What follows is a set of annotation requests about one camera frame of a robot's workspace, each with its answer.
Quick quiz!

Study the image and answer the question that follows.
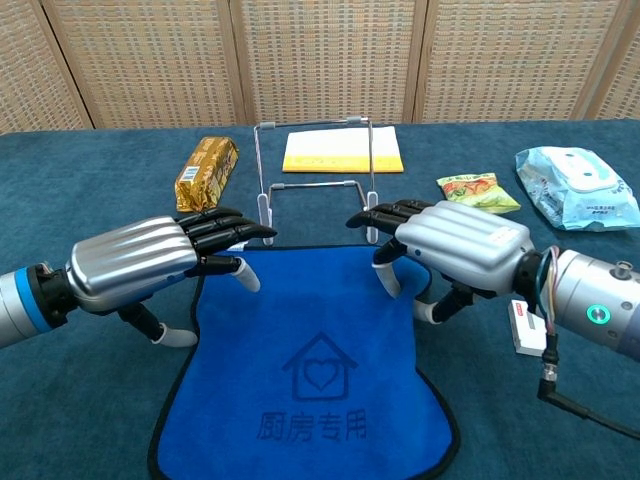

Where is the light blue wet wipes pack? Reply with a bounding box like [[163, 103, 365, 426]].
[[515, 146, 640, 232]]

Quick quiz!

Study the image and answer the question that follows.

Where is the gold foil snack package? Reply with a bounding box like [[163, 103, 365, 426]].
[[174, 136, 240, 214]]

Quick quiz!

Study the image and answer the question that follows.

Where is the metal wire rack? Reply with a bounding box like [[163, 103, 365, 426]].
[[253, 115, 380, 246]]

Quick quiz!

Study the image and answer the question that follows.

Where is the small white box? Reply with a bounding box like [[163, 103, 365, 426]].
[[507, 298, 549, 357]]

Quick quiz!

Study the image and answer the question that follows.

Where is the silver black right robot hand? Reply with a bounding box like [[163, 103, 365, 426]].
[[345, 198, 536, 325]]

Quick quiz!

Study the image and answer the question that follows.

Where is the white and yellow envelope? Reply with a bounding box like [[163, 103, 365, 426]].
[[282, 125, 405, 174]]

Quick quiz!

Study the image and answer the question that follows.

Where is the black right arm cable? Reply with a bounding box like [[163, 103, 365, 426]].
[[535, 332, 640, 442]]

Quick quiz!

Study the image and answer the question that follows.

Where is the yellow green snack bag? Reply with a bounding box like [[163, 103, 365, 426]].
[[435, 172, 522, 215]]

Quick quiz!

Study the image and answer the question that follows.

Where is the blue kitchen towel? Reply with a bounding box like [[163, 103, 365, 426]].
[[147, 243, 461, 480]]

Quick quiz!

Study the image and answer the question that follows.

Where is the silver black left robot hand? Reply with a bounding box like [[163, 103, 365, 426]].
[[64, 206, 279, 348]]

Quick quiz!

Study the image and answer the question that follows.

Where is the woven bamboo folding screen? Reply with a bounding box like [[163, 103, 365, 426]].
[[0, 0, 640, 135]]

